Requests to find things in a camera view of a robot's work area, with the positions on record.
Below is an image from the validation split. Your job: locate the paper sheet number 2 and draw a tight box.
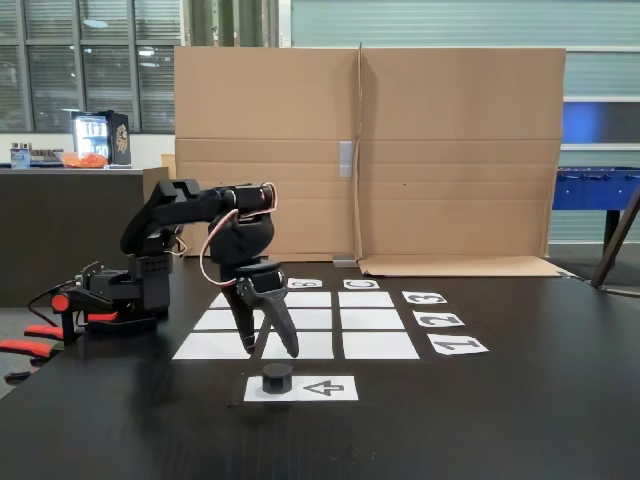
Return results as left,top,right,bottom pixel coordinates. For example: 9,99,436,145
412,310,466,329

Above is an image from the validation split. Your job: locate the black clamp red button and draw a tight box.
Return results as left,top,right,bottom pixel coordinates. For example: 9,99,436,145
49,285,122,347

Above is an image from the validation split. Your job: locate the green controller board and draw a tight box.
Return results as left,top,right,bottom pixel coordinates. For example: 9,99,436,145
74,261,102,289

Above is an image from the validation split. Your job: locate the black octagonal token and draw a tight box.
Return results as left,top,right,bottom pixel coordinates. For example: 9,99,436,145
261,363,293,395

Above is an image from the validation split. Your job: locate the red handled clamp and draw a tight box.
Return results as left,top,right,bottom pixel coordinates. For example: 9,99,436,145
0,323,65,364

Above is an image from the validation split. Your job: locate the paper sheet number 3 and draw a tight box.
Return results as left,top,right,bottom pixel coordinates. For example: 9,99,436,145
401,290,449,306

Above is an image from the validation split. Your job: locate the bowl of orange snacks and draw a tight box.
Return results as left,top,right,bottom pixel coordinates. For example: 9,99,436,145
60,151,110,170

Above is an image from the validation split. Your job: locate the black mini fridge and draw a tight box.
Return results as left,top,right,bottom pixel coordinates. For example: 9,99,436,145
71,109,133,168

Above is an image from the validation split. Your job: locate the blue white box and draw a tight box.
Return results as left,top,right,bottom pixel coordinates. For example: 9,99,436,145
10,141,33,170

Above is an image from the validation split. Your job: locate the white arrow paper sheet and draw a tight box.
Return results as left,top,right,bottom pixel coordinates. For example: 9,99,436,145
243,375,360,403

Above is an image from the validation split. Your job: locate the dark brown counter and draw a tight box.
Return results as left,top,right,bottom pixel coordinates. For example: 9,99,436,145
0,167,174,309

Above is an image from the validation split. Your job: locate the large brown cardboard box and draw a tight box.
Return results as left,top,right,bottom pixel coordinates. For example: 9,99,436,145
173,42,574,278

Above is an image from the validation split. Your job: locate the brown wooden stand leg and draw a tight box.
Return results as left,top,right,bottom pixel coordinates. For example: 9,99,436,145
589,188,640,289

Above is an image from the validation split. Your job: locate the black power cable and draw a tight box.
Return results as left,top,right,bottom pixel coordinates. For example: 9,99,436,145
27,283,74,327

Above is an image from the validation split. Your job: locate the blue foosball table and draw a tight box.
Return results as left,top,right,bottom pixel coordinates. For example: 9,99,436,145
551,165,640,257

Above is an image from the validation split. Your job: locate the paper sheet number 1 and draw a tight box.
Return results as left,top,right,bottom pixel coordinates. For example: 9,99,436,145
427,335,490,357

